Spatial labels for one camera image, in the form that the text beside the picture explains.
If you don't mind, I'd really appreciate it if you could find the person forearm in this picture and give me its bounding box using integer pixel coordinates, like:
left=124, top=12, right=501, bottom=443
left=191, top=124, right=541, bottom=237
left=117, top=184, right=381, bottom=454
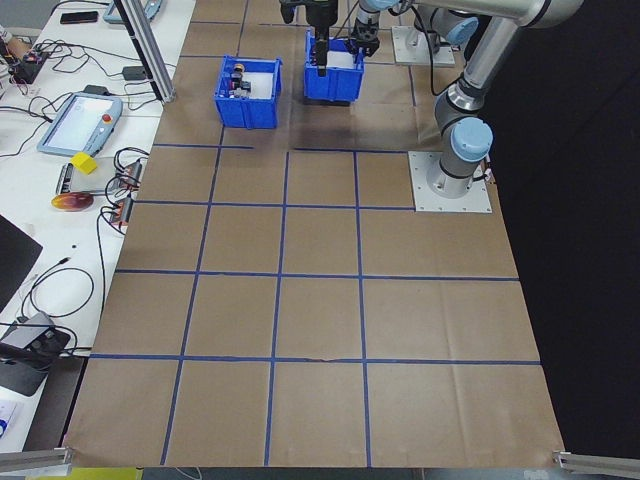
left=0, top=24, right=27, bottom=64

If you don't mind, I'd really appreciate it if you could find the yellow sheet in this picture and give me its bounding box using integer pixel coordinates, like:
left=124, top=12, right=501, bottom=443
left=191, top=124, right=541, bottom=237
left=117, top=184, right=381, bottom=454
left=68, top=466, right=142, bottom=480

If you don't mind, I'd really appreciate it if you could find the black smartphone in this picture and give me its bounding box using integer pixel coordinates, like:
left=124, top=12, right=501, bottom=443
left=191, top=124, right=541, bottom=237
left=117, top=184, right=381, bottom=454
left=60, top=10, right=100, bottom=26

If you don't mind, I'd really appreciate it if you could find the grey stand base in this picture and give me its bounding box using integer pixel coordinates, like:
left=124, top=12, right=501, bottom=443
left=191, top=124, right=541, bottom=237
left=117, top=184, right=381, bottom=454
left=0, top=357, right=50, bottom=399

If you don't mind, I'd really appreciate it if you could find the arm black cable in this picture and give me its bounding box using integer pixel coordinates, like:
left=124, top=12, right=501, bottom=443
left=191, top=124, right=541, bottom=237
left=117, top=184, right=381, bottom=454
left=410, top=0, right=464, bottom=100

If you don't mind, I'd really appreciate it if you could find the blue plastic button bin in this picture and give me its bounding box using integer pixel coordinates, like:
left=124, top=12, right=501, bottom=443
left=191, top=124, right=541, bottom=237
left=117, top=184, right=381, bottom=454
left=213, top=54, right=284, bottom=131

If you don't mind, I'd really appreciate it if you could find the black circuit device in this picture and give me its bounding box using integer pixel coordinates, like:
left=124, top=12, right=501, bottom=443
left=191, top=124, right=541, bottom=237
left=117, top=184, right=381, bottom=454
left=5, top=48, right=50, bottom=85

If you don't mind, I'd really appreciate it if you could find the white desk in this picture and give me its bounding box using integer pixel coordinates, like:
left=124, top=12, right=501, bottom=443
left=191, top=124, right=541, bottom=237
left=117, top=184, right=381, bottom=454
left=0, top=0, right=197, bottom=454

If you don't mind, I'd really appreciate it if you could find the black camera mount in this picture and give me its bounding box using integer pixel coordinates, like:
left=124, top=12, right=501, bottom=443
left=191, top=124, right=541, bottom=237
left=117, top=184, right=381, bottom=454
left=27, top=327, right=72, bottom=372

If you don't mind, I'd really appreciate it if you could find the grey flat box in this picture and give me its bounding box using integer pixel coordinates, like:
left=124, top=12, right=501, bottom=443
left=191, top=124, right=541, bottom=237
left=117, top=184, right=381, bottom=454
left=53, top=162, right=110, bottom=196

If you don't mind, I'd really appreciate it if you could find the red yellow mango toy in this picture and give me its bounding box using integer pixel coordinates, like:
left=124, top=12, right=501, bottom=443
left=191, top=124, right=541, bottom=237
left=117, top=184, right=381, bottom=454
left=50, top=193, right=96, bottom=213

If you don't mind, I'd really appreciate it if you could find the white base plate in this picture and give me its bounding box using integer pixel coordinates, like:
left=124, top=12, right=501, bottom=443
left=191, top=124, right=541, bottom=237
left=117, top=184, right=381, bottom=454
left=408, top=149, right=495, bottom=215
left=391, top=24, right=457, bottom=65

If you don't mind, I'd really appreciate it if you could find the black frame cover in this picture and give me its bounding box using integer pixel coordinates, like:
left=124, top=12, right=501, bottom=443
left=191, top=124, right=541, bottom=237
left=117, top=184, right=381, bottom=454
left=477, top=0, right=640, bottom=459

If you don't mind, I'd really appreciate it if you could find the long black desk cable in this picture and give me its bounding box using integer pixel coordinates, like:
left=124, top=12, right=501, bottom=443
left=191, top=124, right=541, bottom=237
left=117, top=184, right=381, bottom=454
left=59, top=207, right=114, bottom=357

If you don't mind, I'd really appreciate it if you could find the blue plastic cylinder bin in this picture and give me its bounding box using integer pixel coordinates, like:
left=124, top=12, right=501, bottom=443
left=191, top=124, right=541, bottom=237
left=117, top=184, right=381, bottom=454
left=303, top=27, right=366, bottom=106

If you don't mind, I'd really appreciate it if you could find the silver usb hub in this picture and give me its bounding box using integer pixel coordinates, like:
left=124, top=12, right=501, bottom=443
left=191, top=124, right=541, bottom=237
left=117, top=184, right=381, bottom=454
left=0, top=313, right=57, bottom=351

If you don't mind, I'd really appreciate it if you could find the black laptop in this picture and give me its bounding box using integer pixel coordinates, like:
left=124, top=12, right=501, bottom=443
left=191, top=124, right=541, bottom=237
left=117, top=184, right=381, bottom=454
left=0, top=213, right=45, bottom=315

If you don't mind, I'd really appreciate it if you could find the aluminium extrusion post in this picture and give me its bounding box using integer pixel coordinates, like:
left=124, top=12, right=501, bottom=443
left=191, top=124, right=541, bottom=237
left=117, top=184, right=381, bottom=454
left=111, top=0, right=177, bottom=105

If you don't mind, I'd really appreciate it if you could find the yellow block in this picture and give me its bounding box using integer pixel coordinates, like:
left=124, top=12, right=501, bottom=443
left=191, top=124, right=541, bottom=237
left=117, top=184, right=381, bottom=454
left=70, top=151, right=98, bottom=176

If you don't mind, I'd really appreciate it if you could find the black looped desk cable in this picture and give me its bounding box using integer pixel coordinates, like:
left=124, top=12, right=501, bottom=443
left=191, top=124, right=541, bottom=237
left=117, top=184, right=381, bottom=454
left=28, top=267, right=96, bottom=320

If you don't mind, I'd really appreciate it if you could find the aluminium extrusion bar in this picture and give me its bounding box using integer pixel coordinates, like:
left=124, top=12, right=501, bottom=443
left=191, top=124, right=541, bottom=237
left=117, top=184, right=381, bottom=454
left=551, top=448, right=640, bottom=475
left=0, top=446, right=77, bottom=477

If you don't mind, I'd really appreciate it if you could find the grey blue teach pendant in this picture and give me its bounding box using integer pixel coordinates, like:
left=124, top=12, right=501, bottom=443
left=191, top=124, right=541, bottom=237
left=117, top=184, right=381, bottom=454
left=103, top=0, right=167, bottom=25
left=36, top=91, right=125, bottom=157

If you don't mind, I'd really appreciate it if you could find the white blue box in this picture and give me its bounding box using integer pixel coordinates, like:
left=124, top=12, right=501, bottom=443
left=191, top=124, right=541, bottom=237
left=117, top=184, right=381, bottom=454
left=0, top=398, right=25, bottom=442

